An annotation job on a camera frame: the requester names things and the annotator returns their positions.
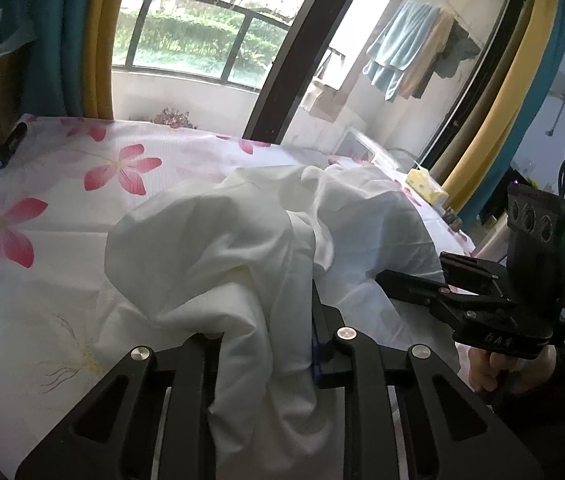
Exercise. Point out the floral bed sheet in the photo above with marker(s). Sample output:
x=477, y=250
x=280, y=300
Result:
x=37, y=300

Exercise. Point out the dark hanging garment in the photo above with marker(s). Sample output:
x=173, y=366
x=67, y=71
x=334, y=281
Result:
x=457, y=45

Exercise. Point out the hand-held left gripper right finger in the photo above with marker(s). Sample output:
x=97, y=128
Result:
x=330, y=355

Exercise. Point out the teal curtain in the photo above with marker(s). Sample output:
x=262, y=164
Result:
x=57, y=35
x=532, y=110

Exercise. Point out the black window frame post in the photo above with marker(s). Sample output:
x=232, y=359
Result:
x=302, y=60
x=487, y=60

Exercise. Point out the black balcony railing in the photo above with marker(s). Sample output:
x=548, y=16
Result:
x=235, y=50

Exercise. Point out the yellow tissue box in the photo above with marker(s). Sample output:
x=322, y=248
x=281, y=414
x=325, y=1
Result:
x=425, y=185

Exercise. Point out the person's right forearm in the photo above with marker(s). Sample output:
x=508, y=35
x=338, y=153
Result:
x=552, y=420

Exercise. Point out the cardboard boxes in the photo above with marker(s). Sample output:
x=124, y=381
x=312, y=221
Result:
x=327, y=102

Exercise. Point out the beige hanging garment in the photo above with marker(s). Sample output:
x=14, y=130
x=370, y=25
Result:
x=430, y=60

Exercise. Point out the white air conditioner unit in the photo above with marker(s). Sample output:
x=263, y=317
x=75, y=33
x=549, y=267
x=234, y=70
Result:
x=362, y=147

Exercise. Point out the potted plant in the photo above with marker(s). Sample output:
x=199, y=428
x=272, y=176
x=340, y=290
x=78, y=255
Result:
x=172, y=117

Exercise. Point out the black appliance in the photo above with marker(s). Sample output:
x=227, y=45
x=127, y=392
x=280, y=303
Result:
x=492, y=205

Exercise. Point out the yellow curtain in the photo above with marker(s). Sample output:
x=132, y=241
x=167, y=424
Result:
x=100, y=50
x=502, y=110

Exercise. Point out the green stone figurine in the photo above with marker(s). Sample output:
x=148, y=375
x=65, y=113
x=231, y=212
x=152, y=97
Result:
x=451, y=219

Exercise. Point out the white garment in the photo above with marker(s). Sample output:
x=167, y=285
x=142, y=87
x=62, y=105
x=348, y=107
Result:
x=202, y=260

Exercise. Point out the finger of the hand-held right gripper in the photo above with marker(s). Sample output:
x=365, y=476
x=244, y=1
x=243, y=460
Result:
x=472, y=271
x=412, y=287

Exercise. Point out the person's right hand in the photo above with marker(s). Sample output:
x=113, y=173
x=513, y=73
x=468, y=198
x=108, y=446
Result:
x=487, y=370

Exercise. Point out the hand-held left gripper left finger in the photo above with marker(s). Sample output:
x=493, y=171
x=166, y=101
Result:
x=197, y=360

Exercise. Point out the light blue hanging towel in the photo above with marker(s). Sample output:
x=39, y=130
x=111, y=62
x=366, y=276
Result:
x=397, y=45

